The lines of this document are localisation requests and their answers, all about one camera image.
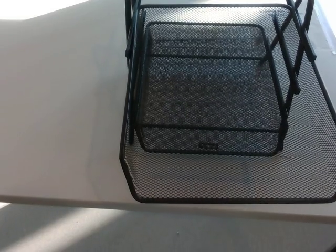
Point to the black mesh sliding tray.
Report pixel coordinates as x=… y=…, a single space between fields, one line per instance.
x=199 y=178

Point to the black mesh tray with label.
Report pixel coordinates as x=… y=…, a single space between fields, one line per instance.
x=210 y=105

